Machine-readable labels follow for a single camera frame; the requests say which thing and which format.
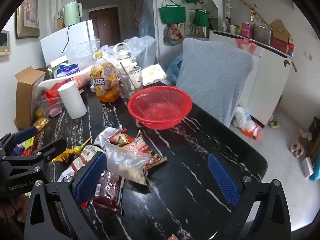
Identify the white plush toy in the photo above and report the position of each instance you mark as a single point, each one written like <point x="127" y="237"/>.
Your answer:
<point x="128" y="66"/>

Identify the clear plastic bag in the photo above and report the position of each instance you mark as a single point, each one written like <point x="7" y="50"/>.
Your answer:
<point x="136" y="43"/>

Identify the yellow snack packet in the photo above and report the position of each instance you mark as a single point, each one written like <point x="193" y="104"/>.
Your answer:
<point x="62" y="156"/>

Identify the small green floor item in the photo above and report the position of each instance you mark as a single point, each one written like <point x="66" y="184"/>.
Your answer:
<point x="274" y="124"/>

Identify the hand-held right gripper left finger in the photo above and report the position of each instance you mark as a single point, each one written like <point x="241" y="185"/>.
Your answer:
<point x="91" y="177"/>

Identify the blue plastic bag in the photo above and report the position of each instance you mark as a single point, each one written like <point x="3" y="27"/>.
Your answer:
<point x="173" y="70"/>

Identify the yellow smiley packet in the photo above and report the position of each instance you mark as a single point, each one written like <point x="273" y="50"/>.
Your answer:
<point x="153" y="75"/>

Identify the green and white carton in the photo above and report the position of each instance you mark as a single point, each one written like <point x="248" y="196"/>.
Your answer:
<point x="58" y="62"/>

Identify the pink ribbon bow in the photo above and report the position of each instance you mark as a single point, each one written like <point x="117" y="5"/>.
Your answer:
<point x="246" y="45"/>

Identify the white and red snack packet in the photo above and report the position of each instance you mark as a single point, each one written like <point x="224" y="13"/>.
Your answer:
<point x="82" y="157"/>

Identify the red plastic basket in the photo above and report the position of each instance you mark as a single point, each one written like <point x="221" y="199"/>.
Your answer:
<point x="160" y="112"/>

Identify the white wall intercom panel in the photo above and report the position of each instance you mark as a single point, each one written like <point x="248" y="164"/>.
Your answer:
<point x="3" y="42"/>

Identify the chair with white leaf cover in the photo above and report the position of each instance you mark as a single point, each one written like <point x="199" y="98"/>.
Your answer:
<point x="150" y="52"/>

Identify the brown door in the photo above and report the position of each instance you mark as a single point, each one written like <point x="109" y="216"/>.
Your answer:
<point x="105" y="25"/>

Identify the narrow green tote bag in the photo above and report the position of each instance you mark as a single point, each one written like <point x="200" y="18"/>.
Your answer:
<point x="201" y="18"/>

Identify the red box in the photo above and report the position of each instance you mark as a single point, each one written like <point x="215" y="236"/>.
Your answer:
<point x="280" y="45"/>

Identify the chair with blue leaf cover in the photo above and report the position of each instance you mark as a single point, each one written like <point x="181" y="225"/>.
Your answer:
<point x="212" y="80"/>

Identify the clear glass cup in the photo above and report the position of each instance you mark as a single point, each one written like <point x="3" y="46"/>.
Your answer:
<point x="132" y="86"/>

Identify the white refrigerator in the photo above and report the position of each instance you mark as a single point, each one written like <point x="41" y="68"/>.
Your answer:
<point x="56" y="43"/>

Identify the brown nut snack packet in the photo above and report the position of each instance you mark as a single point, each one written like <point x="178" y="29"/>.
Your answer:
<point x="137" y="146"/>

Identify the person's left hand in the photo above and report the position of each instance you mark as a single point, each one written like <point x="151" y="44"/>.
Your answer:
<point x="11" y="211"/>

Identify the small open cardboard box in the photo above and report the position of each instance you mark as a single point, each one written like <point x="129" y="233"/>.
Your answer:
<point x="280" y="30"/>

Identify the white mug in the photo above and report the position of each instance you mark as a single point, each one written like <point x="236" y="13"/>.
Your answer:
<point x="233" y="29"/>

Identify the metal container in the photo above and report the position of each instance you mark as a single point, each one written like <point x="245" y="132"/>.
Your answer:
<point x="262" y="35"/>

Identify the metal spoon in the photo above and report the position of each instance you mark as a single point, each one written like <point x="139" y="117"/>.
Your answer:
<point x="124" y="71"/>

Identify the pink box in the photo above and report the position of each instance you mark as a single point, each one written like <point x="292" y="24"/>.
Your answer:
<point x="247" y="31"/>

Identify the pale green kettle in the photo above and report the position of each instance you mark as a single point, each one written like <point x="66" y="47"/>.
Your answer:
<point x="72" y="12"/>

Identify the iced tea bottle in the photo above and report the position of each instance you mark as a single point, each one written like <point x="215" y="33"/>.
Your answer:
<point x="105" y="85"/>

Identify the blue tissue pack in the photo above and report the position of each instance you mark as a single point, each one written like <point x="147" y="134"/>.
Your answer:
<point x="67" y="70"/>

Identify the red snack bag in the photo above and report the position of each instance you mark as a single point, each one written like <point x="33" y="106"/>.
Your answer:
<point x="52" y="93"/>

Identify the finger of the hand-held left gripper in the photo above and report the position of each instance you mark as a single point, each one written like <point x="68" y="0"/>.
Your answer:
<point x="25" y="133"/>
<point x="55" y="147"/>

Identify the small clear plastic tub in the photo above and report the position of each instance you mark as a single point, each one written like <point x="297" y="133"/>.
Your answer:
<point x="50" y="107"/>

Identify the patterned tote bag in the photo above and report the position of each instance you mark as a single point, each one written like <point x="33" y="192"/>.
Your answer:
<point x="172" y="35"/>

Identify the dark brown snack packet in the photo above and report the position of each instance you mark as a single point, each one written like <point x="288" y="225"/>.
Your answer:
<point x="156" y="161"/>

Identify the tall glass bottle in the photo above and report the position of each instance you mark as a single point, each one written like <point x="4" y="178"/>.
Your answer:
<point x="227" y="12"/>

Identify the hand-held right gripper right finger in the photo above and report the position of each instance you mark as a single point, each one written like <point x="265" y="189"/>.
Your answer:
<point x="223" y="180"/>

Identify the orange and white plastic bag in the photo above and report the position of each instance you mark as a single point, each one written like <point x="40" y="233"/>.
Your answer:
<point x="247" y="125"/>

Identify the framed picture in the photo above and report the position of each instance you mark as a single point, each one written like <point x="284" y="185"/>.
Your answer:
<point x="27" y="12"/>

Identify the gold snack packet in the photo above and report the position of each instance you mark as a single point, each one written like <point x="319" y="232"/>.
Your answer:
<point x="41" y="123"/>

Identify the green label packet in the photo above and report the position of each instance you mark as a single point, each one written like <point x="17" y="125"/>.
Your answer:
<point x="30" y="142"/>

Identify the wide green tote bag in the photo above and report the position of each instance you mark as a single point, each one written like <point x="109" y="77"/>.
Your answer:
<point x="172" y="13"/>

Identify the clear zip bag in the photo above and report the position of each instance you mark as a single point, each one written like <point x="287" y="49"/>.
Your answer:
<point x="127" y="162"/>

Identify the dark red snack packet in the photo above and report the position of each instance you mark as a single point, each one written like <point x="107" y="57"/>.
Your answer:
<point x="108" y="192"/>

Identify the wall switch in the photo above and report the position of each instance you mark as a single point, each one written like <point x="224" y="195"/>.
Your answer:
<point x="309" y="55"/>

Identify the white paper roll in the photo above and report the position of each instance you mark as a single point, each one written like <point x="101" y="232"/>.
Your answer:
<point x="72" y="100"/>

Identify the bamboo pole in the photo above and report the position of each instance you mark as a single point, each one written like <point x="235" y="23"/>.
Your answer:
<point x="250" y="6"/>

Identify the pair of slippers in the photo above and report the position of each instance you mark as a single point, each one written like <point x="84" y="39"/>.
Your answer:
<point x="297" y="150"/>

